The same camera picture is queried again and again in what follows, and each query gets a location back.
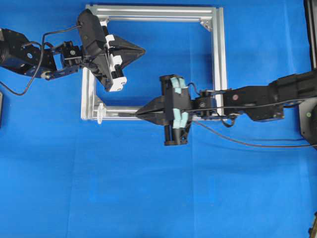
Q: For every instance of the black right gripper body taped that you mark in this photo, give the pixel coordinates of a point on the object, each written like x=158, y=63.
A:
x=176, y=106

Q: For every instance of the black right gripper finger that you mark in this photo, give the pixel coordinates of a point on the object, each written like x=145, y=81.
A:
x=155, y=118
x=155, y=105

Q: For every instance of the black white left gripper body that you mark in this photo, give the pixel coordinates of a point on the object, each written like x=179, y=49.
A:
x=116, y=80

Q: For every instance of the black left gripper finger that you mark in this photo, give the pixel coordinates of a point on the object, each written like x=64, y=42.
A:
x=127, y=48
x=128, y=58

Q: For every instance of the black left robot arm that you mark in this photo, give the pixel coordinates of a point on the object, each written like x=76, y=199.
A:
x=40, y=60

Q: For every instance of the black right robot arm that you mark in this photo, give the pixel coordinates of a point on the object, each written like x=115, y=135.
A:
x=259, y=103

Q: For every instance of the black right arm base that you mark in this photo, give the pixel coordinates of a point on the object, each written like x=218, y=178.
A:
x=308, y=121

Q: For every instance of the dark object at left edge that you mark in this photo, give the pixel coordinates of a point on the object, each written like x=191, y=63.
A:
x=1, y=106

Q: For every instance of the blue mesh table mat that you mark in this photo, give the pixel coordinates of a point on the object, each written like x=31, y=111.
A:
x=63, y=177

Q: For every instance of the yellow black object bottom right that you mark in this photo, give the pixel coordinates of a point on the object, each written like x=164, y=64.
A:
x=312, y=231

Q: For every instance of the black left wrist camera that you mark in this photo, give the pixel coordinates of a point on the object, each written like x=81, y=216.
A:
x=94, y=47

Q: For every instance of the square aluminium extrusion frame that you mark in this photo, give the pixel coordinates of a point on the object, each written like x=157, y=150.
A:
x=211, y=18

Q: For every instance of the black rail at right edge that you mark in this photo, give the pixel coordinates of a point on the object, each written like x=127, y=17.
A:
x=311, y=20

